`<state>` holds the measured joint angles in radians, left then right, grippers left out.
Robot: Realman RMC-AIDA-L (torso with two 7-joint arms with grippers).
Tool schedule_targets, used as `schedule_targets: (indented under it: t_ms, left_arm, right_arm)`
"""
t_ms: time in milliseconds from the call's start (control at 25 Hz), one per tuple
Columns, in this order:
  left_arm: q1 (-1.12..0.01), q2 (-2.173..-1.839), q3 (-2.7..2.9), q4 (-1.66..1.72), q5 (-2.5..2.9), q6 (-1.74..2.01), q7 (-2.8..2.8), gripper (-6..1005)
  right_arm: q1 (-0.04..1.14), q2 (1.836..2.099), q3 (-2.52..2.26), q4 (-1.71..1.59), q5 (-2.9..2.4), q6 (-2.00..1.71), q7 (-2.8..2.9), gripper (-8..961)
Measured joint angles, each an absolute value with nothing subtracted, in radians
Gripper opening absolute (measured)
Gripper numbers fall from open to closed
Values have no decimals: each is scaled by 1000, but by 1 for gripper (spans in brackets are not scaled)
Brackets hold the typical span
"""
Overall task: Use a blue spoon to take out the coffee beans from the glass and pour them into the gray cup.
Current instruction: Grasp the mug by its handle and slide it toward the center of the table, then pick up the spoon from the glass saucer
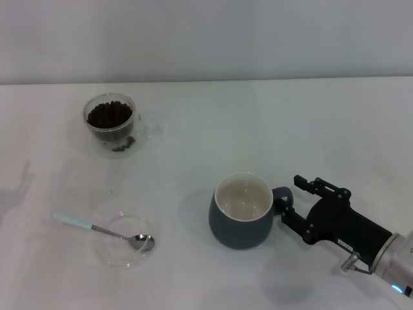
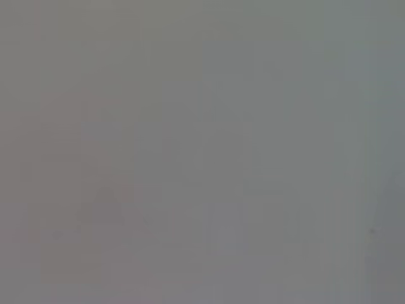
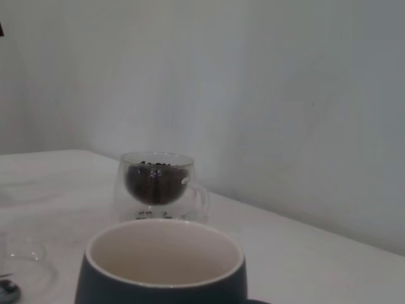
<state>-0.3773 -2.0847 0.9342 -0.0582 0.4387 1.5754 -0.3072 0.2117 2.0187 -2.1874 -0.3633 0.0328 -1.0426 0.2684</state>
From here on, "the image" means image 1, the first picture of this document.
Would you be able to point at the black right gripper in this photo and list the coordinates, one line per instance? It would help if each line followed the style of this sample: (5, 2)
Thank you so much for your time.
(342, 223)

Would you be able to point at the dark teal ceramic mug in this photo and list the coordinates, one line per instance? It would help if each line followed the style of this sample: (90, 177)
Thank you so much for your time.
(238, 232)

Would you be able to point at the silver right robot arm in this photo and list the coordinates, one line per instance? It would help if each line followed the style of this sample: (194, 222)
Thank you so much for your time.
(397, 261)

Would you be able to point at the double-walled glass cup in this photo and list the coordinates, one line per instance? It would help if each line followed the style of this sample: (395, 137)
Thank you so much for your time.
(137, 129)

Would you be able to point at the spilled coffee beans cluster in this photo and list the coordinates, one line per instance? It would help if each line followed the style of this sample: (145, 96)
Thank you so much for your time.
(124, 147)

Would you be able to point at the coffee beans pile in cup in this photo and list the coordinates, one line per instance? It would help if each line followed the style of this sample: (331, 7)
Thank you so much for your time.
(109, 114)

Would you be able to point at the glass saucer with spilled beans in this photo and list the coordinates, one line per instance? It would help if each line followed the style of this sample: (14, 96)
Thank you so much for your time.
(96, 151)

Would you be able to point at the empty clear glass saucer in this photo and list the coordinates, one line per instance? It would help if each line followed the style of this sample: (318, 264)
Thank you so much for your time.
(116, 255)

